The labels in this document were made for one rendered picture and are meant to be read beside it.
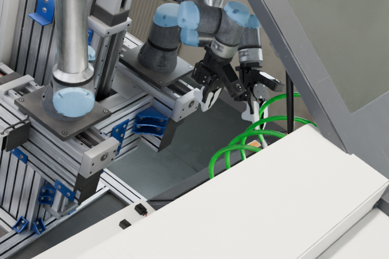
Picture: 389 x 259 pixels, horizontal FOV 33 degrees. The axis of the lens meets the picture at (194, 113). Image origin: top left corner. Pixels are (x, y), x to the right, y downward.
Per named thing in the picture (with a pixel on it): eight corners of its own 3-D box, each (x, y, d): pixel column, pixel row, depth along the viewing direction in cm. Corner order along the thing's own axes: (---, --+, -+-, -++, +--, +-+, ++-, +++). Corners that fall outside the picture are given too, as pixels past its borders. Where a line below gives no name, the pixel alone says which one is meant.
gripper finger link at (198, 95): (193, 102, 202) (201, 78, 196) (206, 113, 199) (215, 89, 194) (186, 105, 199) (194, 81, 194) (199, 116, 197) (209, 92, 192)
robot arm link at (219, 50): (243, 43, 187) (227, 50, 181) (238, 56, 189) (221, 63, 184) (225, 30, 190) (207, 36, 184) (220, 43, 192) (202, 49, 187)
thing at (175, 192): (248, 166, 252) (263, 136, 243) (257, 173, 250) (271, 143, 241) (136, 233, 208) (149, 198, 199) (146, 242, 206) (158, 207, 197)
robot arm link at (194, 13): (172, 13, 186) (208, 19, 189) (178, 33, 177) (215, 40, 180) (180, -12, 181) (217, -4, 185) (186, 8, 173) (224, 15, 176)
